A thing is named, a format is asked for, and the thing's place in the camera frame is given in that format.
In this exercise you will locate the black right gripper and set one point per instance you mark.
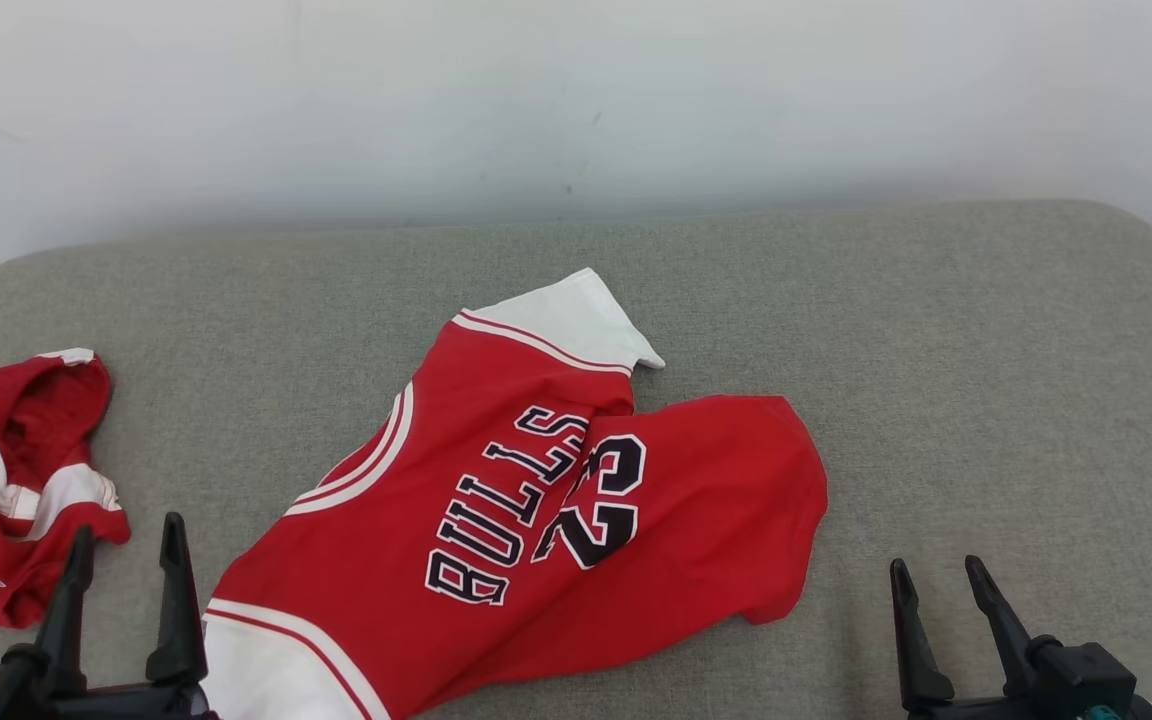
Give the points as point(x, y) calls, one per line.
point(1076, 675)

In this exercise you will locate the red Bulls basketball jersey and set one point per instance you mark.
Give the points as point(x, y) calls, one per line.
point(716, 500)

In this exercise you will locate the teal connector on right gripper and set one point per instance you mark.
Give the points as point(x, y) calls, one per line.
point(1101, 713)

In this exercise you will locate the grey fabric sofa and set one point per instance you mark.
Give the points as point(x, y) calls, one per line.
point(936, 350)

